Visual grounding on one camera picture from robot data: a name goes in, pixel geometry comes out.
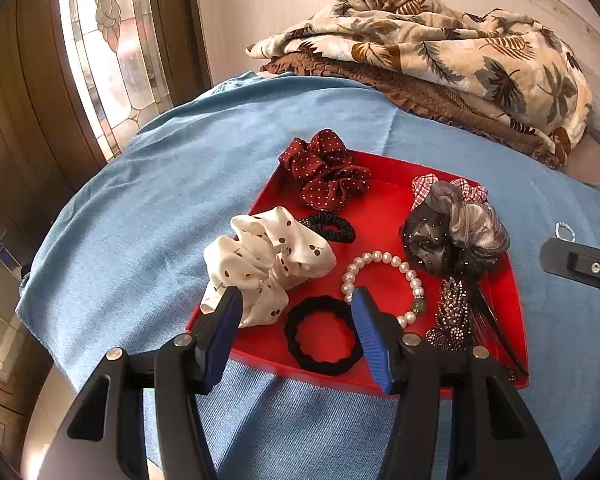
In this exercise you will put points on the pink mattress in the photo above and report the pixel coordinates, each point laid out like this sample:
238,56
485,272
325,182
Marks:
583,163

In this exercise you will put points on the floral beige blanket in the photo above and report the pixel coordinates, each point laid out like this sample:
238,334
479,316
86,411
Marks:
507,66

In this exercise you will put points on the light blue bed sheet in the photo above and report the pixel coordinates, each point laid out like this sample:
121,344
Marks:
122,264

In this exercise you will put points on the rhinestone leaf hair comb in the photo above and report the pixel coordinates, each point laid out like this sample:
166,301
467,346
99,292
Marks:
464,319

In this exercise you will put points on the stained glass window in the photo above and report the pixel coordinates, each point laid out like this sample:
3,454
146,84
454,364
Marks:
114,57

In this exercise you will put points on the red plaid scrunchie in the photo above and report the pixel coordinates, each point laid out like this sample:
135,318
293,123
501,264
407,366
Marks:
421,187

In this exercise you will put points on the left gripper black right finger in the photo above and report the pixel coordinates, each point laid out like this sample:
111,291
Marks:
380,335

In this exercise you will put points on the brown ruffled blanket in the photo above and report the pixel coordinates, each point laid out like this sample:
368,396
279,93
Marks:
424,99

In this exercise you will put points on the red jewelry tray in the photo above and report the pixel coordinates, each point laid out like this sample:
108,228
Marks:
376,217

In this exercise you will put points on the grey organza scrunchie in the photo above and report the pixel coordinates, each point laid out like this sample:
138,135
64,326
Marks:
445,234

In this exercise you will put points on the silver rhinestone hair clip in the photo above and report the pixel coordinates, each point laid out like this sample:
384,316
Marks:
563,231

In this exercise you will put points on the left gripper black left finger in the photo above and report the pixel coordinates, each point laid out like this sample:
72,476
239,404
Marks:
214,338

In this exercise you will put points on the white cherry print scrunchie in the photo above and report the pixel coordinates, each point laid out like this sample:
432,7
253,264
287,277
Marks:
270,253

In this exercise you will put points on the red polka dot scrunchie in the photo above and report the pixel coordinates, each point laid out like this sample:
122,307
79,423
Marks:
325,170

